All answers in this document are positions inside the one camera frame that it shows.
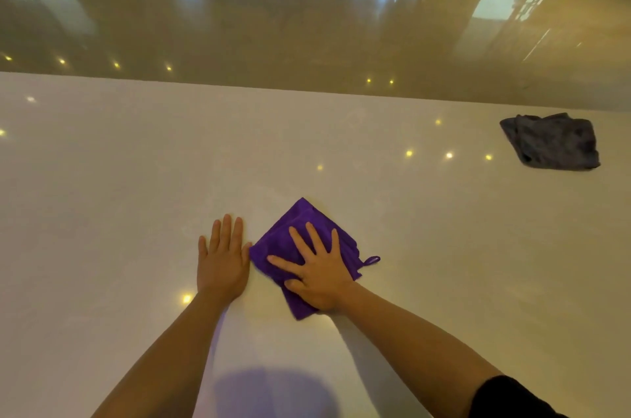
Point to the person's left hand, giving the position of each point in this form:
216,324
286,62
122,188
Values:
223,270

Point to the person's right hand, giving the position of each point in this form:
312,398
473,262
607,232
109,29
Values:
323,279

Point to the purple microfiber cloth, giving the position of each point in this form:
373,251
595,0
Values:
281,242

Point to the grey microfiber cloth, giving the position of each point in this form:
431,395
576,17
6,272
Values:
552,141

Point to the person's left forearm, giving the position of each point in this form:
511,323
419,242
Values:
172,358

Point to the person's right forearm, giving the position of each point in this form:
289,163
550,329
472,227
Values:
419,348

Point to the black right sleeve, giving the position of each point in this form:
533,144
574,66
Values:
508,400

